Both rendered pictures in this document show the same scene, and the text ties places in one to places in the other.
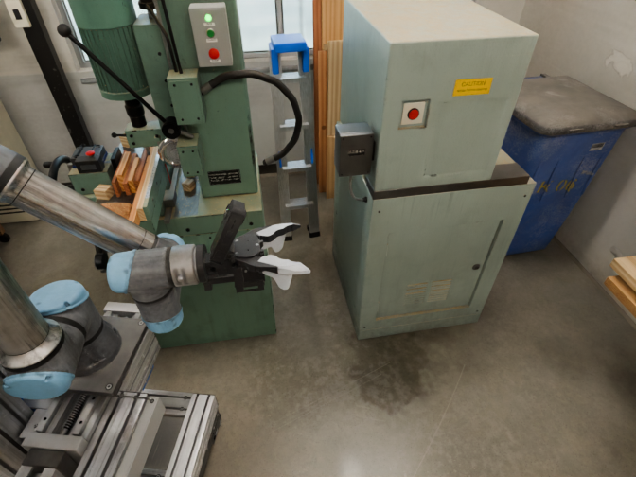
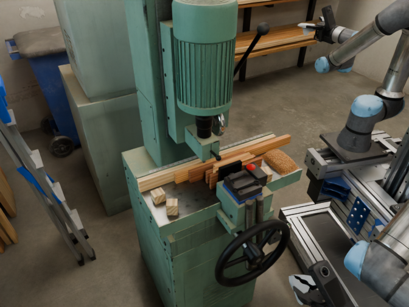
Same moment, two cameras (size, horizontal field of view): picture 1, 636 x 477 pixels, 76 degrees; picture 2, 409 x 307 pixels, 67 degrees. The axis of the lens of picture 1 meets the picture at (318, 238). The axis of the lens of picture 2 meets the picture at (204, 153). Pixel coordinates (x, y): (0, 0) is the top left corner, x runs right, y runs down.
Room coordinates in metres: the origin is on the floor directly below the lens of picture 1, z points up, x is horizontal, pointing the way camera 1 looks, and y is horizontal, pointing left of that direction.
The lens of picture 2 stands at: (1.68, 1.49, 1.67)
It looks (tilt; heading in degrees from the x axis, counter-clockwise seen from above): 38 degrees down; 250
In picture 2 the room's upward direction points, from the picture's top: straight up
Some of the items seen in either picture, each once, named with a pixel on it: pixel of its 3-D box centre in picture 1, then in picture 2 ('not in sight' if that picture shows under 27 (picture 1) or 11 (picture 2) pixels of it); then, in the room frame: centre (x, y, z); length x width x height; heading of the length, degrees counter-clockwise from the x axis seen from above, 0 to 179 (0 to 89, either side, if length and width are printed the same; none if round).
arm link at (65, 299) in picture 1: (63, 312); (365, 112); (0.60, 0.60, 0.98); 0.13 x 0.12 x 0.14; 9
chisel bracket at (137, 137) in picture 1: (149, 136); (201, 142); (1.38, 0.63, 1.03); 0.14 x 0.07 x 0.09; 99
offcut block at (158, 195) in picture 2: not in sight; (158, 195); (1.58, 0.73, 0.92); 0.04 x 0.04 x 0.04; 12
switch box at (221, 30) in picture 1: (212, 35); not in sight; (1.29, 0.31, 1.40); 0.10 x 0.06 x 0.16; 99
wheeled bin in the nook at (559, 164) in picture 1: (523, 174); (68, 91); (1.97, -1.17, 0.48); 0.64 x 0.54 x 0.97; 12
